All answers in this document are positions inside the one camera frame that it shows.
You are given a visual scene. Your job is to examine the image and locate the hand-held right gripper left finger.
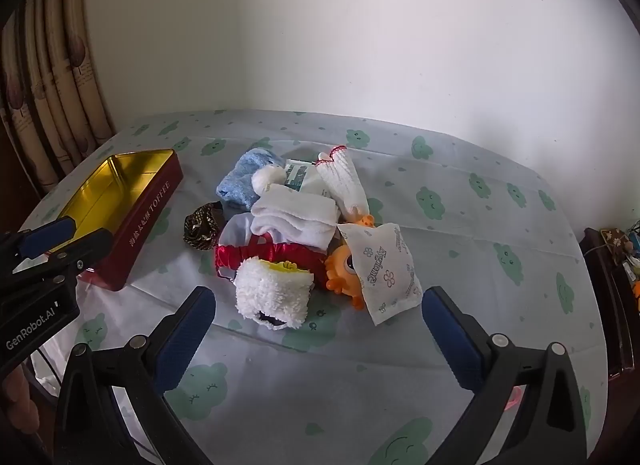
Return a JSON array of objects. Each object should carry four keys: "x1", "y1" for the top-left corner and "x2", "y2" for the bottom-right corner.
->
[{"x1": 52, "y1": 286, "x2": 217, "y2": 465}]

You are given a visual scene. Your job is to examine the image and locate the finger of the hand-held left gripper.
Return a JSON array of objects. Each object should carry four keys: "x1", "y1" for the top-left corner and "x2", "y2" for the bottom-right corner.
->
[
  {"x1": 0, "y1": 216, "x2": 76, "y2": 271},
  {"x1": 0, "y1": 228, "x2": 113, "y2": 298}
]

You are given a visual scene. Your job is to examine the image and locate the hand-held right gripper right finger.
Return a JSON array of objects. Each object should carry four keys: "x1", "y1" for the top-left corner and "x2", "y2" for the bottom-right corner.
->
[{"x1": 421, "y1": 286, "x2": 588, "y2": 465}]

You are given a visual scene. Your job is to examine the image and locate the red tin box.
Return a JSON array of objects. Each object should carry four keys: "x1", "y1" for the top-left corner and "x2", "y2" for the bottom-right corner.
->
[{"x1": 42, "y1": 148, "x2": 183, "y2": 292}]

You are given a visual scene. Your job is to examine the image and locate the white floral print packet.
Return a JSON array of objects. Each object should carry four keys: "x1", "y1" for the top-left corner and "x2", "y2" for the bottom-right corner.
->
[{"x1": 337, "y1": 222, "x2": 425, "y2": 327}]

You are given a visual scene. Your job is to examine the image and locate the brown patterned cloth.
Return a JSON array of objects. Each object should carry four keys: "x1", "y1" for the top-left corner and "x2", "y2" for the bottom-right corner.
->
[{"x1": 183, "y1": 201, "x2": 223, "y2": 251}]

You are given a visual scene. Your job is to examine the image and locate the red white socks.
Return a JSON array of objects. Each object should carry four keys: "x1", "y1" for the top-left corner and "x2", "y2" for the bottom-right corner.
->
[{"x1": 215, "y1": 237, "x2": 331, "y2": 286}]

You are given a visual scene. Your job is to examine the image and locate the pale bluish white cloth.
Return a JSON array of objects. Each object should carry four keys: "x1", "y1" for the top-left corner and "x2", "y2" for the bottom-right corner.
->
[{"x1": 220, "y1": 212, "x2": 262, "y2": 247}]

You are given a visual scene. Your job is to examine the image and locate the orange plastic toy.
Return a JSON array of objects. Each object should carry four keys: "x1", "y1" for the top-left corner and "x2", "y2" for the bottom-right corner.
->
[{"x1": 324, "y1": 214, "x2": 377, "y2": 307}]

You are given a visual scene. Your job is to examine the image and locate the blue fluffy sock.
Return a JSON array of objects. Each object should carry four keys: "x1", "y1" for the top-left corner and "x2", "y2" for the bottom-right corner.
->
[{"x1": 216, "y1": 149, "x2": 286, "y2": 211}]

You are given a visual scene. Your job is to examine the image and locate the white cotton pompom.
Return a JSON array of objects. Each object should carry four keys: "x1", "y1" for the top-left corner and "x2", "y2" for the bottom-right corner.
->
[{"x1": 251, "y1": 166, "x2": 287, "y2": 194}]

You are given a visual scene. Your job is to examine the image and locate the white sock red trim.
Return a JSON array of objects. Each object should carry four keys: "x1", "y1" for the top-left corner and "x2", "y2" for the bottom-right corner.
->
[{"x1": 316, "y1": 145, "x2": 370, "y2": 218}]

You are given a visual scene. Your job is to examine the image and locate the small teal printed wipe packet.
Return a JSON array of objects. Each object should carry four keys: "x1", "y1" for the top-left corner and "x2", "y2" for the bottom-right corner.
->
[{"x1": 284, "y1": 159, "x2": 310, "y2": 192}]

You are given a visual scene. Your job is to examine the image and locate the large white wet wipe packet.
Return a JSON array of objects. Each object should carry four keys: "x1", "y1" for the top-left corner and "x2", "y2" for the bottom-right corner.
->
[{"x1": 300, "y1": 164, "x2": 333, "y2": 198}]

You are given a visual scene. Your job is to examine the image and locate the person's left hand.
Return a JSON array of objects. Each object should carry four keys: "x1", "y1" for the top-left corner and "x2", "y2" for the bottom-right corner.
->
[{"x1": 0, "y1": 365, "x2": 36, "y2": 451}]

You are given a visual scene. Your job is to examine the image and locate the green cloud print tablecloth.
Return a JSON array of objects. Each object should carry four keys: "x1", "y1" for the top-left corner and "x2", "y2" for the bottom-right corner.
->
[{"x1": 20, "y1": 109, "x2": 613, "y2": 465}]

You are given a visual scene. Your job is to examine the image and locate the beige patterned curtain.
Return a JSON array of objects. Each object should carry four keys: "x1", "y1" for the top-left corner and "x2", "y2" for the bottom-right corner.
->
[{"x1": 0, "y1": 0, "x2": 118, "y2": 196}]

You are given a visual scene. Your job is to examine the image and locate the dark wooden side cabinet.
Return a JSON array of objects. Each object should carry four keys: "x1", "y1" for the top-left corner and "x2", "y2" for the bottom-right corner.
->
[{"x1": 580, "y1": 228, "x2": 640, "y2": 381}]

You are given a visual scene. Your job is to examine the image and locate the pile of small items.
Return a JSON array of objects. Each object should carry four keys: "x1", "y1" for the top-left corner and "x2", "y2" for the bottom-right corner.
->
[{"x1": 600, "y1": 220, "x2": 640, "y2": 303}]

